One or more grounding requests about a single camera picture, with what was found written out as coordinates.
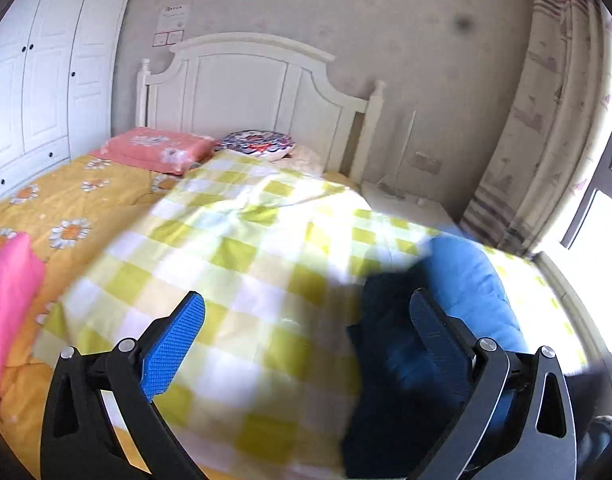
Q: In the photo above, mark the beige pillow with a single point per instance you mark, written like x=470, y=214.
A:
x=308, y=157

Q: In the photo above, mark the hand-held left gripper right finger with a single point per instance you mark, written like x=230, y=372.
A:
x=435, y=340

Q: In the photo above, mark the white nightstand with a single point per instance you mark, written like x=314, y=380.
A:
x=410, y=205

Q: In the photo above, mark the white wardrobe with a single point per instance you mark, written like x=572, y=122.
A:
x=46, y=60

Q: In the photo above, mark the paper wall notice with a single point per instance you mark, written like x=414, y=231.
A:
x=172, y=25

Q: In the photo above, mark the orange daisy print quilt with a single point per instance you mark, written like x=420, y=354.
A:
x=61, y=200

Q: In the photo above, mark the printed curtain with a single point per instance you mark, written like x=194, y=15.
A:
x=545, y=110

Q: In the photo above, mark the colourful patterned pillow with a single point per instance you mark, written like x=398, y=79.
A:
x=258, y=144

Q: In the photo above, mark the pink cloth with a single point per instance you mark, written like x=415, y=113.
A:
x=8, y=300

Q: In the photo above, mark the white bed headboard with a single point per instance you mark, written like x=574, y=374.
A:
x=246, y=90

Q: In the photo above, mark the pink floral pillow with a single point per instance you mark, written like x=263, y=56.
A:
x=151, y=150

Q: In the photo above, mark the yellow checkered blanket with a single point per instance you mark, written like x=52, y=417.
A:
x=266, y=270

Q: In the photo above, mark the window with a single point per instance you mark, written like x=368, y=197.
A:
x=600, y=210

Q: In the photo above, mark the blue padded jacket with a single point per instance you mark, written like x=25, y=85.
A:
x=385, y=360

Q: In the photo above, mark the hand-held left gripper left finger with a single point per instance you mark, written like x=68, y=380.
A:
x=171, y=345

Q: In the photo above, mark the wall socket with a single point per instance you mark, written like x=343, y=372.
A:
x=425, y=161

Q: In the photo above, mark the yellow pillow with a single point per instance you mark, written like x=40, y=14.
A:
x=338, y=177

